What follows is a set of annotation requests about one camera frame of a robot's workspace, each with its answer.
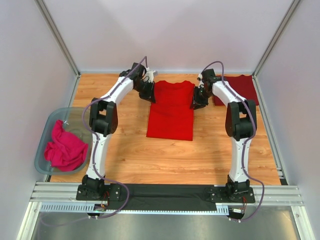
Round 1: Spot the bright red t shirt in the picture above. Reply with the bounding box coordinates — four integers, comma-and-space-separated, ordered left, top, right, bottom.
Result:
146, 80, 195, 141

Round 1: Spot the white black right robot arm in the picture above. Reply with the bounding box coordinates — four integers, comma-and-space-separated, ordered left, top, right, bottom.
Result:
191, 68, 257, 196

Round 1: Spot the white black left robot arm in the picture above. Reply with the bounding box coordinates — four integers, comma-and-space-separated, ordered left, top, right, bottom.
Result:
81, 62, 158, 189

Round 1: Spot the folded dark red t shirt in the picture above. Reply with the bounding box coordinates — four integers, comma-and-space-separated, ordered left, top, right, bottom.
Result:
224, 74, 259, 106

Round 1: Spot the grey plastic bin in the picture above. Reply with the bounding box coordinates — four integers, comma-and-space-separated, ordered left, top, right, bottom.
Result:
34, 107, 93, 176

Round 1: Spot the pink t shirt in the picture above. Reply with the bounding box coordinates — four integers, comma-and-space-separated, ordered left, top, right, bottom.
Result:
44, 119, 89, 172

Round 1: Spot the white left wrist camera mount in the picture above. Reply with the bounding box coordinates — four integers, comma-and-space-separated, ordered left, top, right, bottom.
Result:
143, 70, 158, 83

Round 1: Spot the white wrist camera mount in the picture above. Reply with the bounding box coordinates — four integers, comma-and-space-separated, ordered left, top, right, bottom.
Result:
197, 73, 204, 88
143, 70, 158, 83

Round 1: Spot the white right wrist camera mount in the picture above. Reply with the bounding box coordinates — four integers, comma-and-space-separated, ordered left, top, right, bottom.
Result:
197, 73, 204, 88

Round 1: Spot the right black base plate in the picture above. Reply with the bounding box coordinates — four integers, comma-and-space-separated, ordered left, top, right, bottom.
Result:
204, 185, 256, 204

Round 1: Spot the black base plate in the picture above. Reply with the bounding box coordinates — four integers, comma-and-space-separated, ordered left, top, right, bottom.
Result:
75, 183, 122, 201
204, 185, 256, 204

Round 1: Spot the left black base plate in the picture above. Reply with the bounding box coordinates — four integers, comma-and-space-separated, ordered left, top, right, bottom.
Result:
75, 183, 122, 201

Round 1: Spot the left aluminium frame post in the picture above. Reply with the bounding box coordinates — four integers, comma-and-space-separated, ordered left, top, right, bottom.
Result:
34, 0, 81, 77

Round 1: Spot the aluminium frame post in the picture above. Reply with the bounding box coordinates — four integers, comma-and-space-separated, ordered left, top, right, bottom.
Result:
252, 0, 302, 77
34, 0, 81, 77

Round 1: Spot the right aluminium frame post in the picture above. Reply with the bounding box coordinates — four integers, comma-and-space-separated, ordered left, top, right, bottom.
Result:
252, 0, 302, 77

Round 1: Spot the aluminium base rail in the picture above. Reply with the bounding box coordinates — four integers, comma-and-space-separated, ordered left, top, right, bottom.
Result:
29, 182, 304, 206

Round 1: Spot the slotted cable duct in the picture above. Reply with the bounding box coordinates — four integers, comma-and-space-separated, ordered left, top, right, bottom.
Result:
39, 202, 231, 215

